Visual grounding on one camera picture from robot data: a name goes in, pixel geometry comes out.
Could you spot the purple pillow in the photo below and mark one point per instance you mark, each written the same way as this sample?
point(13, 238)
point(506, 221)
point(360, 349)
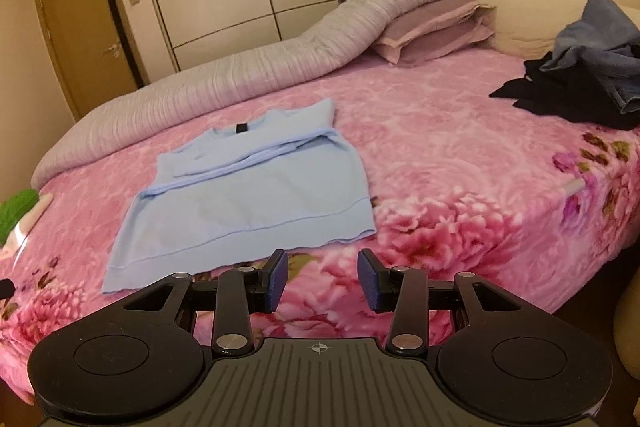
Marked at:
point(440, 44)
point(430, 14)

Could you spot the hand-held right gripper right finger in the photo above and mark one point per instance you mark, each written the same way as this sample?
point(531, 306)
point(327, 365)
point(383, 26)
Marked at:
point(367, 279)

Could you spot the cream rounded stool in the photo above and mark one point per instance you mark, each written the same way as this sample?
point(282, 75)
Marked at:
point(629, 332)

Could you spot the brown wooden door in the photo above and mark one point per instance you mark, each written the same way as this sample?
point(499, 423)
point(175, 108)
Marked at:
point(75, 22)

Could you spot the green cloth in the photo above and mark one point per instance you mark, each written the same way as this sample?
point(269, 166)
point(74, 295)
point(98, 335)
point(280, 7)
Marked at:
point(15, 212)

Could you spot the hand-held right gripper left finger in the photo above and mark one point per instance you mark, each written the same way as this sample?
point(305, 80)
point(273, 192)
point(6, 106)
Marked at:
point(279, 279)

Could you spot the grey ribbed quilt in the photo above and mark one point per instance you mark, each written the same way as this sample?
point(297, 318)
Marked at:
point(250, 72)

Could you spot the blue jeans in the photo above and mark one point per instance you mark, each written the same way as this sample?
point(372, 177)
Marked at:
point(595, 42)

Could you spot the black clothes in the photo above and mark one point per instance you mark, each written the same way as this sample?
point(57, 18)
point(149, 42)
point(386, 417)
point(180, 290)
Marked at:
point(565, 92)

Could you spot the cream bed headboard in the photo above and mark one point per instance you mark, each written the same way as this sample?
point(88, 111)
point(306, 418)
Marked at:
point(525, 12)

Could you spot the light blue shirt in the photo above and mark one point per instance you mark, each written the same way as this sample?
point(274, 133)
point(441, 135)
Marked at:
point(250, 207)

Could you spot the pink floral blanket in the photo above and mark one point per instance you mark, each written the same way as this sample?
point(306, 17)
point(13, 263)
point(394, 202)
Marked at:
point(450, 147)

